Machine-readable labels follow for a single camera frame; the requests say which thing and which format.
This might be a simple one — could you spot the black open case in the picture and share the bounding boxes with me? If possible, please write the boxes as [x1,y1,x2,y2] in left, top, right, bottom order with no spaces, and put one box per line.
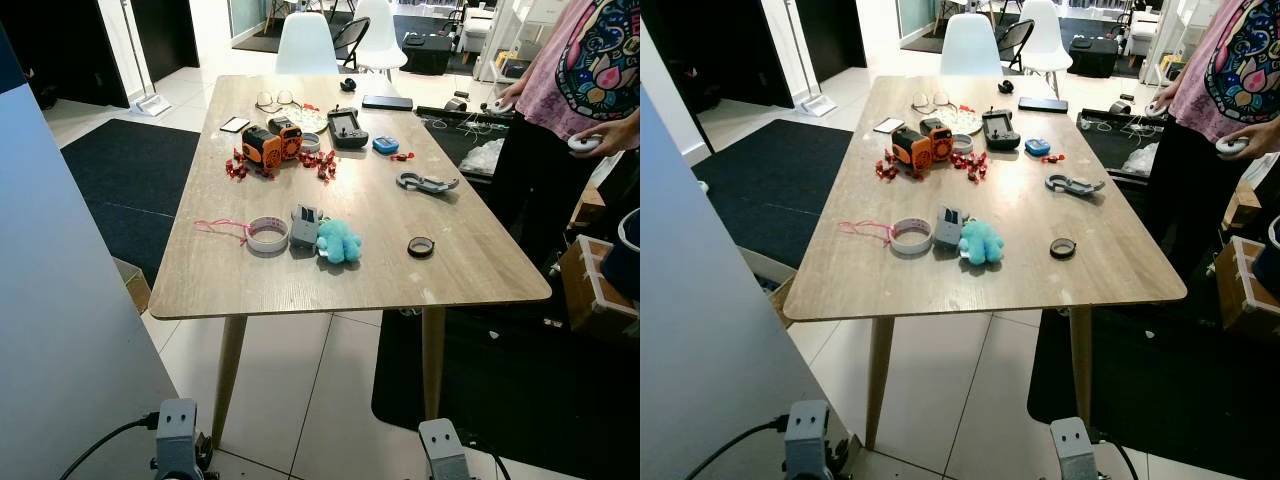
[1077,106,1167,183]
[414,104,513,183]

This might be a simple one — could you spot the orange black handheld device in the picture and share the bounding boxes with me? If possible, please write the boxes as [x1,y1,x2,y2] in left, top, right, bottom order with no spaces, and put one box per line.
[242,127,284,174]
[268,117,304,161]
[892,127,934,170]
[920,118,955,161]

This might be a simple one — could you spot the teal plush keychain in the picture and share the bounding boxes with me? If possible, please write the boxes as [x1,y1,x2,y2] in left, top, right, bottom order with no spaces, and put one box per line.
[318,219,363,266]
[958,219,1005,268]

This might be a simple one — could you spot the black rug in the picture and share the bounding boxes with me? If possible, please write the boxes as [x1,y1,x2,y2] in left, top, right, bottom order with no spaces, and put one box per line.
[1027,305,1280,480]
[371,305,641,480]
[60,119,202,288]
[692,119,855,293]

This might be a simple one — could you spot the white board panel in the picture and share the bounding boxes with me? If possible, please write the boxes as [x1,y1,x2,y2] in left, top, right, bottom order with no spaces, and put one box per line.
[0,28,183,480]
[640,22,853,480]

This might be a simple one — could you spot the white chair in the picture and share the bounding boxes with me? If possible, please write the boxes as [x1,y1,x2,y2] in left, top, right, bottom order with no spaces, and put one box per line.
[275,11,341,77]
[939,12,1005,77]
[350,0,409,83]
[1017,0,1074,73]

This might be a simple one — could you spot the grey carabiner hook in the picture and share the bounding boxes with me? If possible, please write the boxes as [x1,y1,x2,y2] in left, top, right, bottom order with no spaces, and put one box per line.
[396,170,461,195]
[1044,172,1107,197]

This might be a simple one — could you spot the pink cord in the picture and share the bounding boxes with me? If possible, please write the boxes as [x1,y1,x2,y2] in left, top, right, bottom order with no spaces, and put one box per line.
[194,218,252,247]
[838,219,897,247]

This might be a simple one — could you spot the black chair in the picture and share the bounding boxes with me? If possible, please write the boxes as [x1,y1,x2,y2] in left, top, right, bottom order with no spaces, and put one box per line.
[333,15,372,63]
[1000,17,1037,63]

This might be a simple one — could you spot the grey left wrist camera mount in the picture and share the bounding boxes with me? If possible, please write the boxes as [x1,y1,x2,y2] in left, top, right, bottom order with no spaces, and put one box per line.
[154,398,202,480]
[784,400,834,480]

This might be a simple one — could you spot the white shelf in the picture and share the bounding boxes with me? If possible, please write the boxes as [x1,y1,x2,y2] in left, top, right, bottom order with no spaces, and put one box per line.
[468,0,563,83]
[1128,0,1203,85]

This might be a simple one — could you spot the wooden box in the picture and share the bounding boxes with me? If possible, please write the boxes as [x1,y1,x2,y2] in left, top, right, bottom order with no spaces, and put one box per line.
[558,234,641,343]
[1208,234,1280,347]

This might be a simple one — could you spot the light wooden table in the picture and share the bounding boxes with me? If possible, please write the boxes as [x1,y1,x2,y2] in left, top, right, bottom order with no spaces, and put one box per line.
[148,75,553,449]
[783,75,1188,449]

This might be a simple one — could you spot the grey rectangular key fob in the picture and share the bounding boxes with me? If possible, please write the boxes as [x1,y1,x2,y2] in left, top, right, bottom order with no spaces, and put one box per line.
[291,205,324,250]
[933,206,968,251]

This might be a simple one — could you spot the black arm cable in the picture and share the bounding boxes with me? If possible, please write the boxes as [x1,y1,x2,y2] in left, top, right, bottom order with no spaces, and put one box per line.
[58,413,161,480]
[684,416,791,480]
[1094,428,1142,480]
[460,428,512,480]

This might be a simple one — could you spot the cardboard box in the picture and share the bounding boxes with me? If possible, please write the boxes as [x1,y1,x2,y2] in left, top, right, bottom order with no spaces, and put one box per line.
[744,247,802,327]
[113,257,152,315]

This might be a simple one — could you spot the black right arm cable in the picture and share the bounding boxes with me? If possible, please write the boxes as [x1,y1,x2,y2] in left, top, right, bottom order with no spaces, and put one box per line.
[460,428,512,480]
[1094,428,1142,480]

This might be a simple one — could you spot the person in pink shirt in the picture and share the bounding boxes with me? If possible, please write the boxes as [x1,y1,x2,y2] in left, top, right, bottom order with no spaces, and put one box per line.
[488,0,641,276]
[1143,0,1280,281]

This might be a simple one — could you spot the white floor stand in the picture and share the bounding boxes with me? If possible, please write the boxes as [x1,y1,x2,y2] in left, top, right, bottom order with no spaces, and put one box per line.
[788,0,839,119]
[118,0,174,118]

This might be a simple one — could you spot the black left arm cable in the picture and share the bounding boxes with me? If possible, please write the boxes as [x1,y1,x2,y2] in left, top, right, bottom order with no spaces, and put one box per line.
[684,416,791,480]
[58,413,161,480]

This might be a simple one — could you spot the large white tape roll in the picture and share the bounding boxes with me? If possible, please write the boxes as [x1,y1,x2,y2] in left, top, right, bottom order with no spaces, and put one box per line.
[246,216,291,255]
[889,217,935,257]

